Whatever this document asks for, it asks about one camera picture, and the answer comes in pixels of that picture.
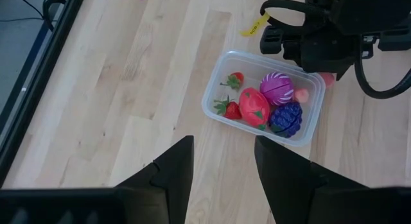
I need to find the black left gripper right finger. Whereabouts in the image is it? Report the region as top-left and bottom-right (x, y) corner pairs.
(254, 136), (369, 224)

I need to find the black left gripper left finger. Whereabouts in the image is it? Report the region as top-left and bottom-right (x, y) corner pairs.
(115, 135), (195, 224)

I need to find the pink toy peach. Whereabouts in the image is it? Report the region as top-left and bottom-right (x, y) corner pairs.
(317, 72), (337, 89)

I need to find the small pink toy ball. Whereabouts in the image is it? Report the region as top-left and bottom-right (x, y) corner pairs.
(293, 88), (310, 105)

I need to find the purple toy grape bunch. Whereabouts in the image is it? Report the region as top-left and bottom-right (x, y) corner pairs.
(268, 101), (304, 139)

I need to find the large textured red strawberry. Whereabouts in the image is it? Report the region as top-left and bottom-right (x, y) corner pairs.
(213, 95), (243, 121)

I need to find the small strawberry with long stem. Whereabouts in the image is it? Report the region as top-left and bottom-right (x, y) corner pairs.
(220, 71), (245, 90)

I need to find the clear plastic tupperware container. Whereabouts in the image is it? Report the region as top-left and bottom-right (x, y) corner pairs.
(201, 49), (327, 147)

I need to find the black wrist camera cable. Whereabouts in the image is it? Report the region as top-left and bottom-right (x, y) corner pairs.
(353, 47), (411, 100)

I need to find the yellow cable label tag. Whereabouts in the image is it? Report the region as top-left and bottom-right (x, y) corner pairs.
(240, 12), (271, 38)

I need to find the black metal table frame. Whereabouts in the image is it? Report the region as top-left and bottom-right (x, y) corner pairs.
(0, 0), (87, 186)

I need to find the coiled black cable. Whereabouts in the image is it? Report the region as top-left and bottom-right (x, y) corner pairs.
(41, 0), (67, 31)

